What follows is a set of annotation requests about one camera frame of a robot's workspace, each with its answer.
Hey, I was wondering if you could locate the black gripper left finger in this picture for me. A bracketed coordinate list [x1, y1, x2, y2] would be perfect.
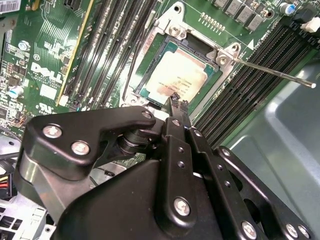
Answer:
[12, 91, 199, 230]

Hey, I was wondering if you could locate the metal locking lever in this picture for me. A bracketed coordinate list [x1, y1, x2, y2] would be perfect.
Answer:
[122, 37, 151, 101]
[229, 56, 317, 89]

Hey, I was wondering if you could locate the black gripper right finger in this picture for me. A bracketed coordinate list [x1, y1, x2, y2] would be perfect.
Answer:
[181, 99, 317, 240]

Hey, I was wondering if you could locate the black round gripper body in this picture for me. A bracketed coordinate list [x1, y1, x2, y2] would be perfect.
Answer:
[52, 159, 241, 240]

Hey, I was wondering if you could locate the silver CPU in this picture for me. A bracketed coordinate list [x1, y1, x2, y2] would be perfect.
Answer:
[136, 41, 218, 107]

